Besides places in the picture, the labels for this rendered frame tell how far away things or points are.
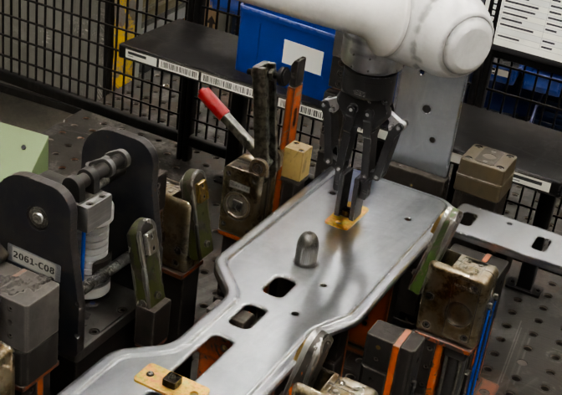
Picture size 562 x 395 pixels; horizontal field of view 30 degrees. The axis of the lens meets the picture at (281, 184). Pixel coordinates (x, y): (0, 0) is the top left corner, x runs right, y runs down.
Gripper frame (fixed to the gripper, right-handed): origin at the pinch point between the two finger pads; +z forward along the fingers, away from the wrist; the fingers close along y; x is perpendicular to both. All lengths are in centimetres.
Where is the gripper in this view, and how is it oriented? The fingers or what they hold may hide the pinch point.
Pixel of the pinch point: (350, 194)
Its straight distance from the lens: 155.4
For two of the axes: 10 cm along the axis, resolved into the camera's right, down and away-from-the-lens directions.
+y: 8.8, 3.1, -3.7
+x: 4.7, -3.6, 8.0
